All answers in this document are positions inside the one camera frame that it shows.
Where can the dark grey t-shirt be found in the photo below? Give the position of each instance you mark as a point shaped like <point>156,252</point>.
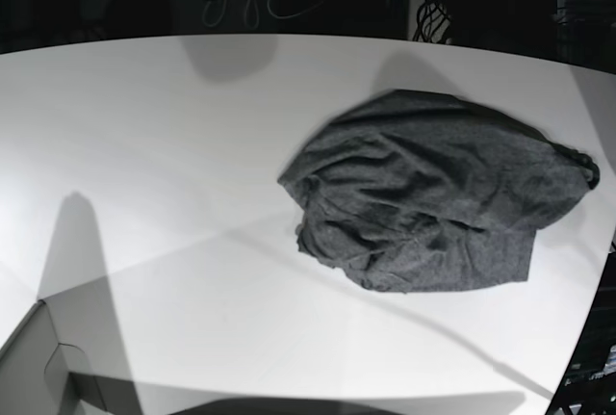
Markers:
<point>416,192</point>

